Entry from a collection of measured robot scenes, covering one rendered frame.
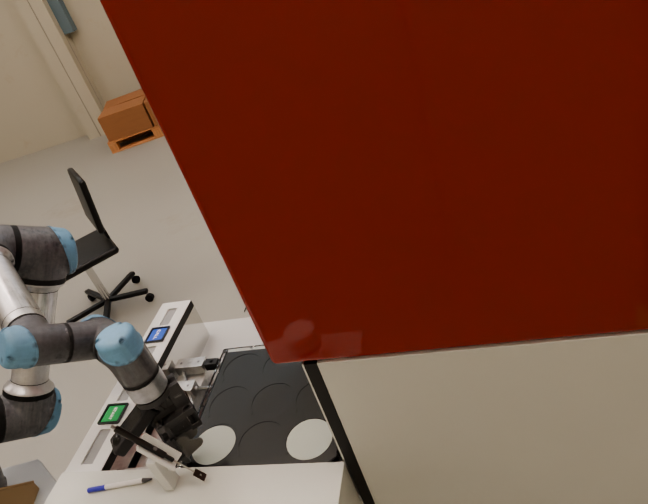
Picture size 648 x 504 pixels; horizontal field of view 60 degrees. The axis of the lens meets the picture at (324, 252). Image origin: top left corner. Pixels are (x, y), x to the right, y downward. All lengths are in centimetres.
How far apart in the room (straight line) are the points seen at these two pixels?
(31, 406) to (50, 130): 686
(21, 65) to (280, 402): 713
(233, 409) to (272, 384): 10
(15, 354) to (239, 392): 52
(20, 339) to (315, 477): 57
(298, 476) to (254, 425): 24
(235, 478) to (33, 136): 749
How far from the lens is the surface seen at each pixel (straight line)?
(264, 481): 111
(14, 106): 831
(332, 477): 107
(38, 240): 146
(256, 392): 136
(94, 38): 773
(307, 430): 124
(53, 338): 113
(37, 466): 170
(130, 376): 110
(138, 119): 670
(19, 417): 160
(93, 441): 141
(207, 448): 131
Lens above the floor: 181
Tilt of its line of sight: 32 degrees down
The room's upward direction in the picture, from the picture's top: 19 degrees counter-clockwise
